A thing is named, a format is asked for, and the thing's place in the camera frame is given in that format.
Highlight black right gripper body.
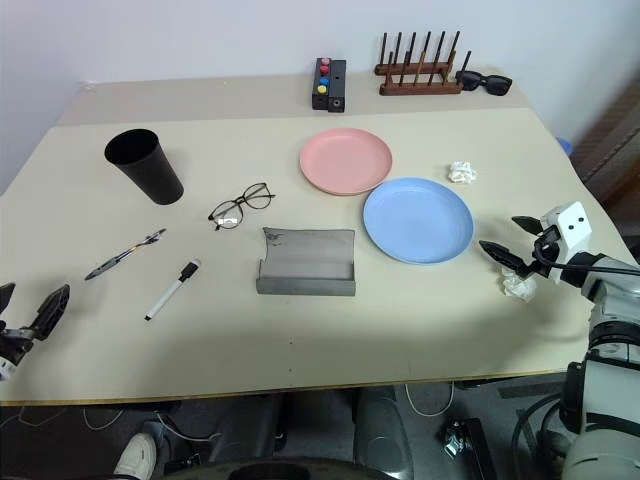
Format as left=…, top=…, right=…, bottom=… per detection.
left=524, top=225, right=563, bottom=280

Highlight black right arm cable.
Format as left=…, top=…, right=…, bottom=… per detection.
left=535, top=243, right=640, bottom=277

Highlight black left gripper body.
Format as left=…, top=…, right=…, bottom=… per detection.
left=0, top=325, right=37, bottom=369

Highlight blue plastic plate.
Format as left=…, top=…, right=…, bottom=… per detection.
left=362, top=176, right=475, bottom=266

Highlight dark grey rounded housing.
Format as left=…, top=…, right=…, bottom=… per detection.
left=354, top=386, right=416, bottom=480

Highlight white floor cable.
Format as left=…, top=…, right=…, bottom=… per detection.
left=403, top=381, right=457, bottom=418

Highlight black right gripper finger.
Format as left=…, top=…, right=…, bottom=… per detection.
left=511, top=215, right=548, bottom=237
left=478, top=239, right=532, bottom=277

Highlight brown wooden peg rack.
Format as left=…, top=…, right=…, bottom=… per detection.
left=374, top=30, right=474, bottom=98

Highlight pink plastic plate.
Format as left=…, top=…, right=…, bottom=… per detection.
left=298, top=127, right=394, bottom=197

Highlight grey glasses case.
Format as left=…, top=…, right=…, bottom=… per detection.
left=255, top=226, right=358, bottom=298

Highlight white marker with black cap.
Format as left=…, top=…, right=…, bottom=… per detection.
left=144, top=258, right=203, bottom=323

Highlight silver ballpoint pen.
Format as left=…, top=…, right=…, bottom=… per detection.
left=83, top=228, right=168, bottom=282

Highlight crumpled white paper ball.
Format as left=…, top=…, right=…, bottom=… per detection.
left=445, top=160, right=478, bottom=186
left=499, top=266, right=539, bottom=303

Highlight black box with coloured buttons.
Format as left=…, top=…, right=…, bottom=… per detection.
left=311, top=57, right=334, bottom=112

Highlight dark slatted cabinet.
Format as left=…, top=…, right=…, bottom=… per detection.
left=569, top=81, right=640, bottom=247

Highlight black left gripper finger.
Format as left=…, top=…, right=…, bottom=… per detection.
left=0, top=281, right=17, bottom=324
left=31, top=283, right=72, bottom=342

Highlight black caster with metal bracket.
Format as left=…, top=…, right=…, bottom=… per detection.
left=438, top=418, right=497, bottom=480

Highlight black sunglasses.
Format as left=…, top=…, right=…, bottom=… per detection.
left=454, top=70, right=513, bottom=98

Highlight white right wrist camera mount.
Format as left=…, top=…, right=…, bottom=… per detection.
left=540, top=200, right=594, bottom=287

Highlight black plastic cup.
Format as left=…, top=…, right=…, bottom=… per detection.
left=104, top=128, right=185, bottom=207

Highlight thin black frame eyeglasses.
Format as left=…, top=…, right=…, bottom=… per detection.
left=207, top=182, right=278, bottom=233

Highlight white shoe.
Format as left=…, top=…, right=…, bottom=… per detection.
left=113, top=431, right=157, bottom=480

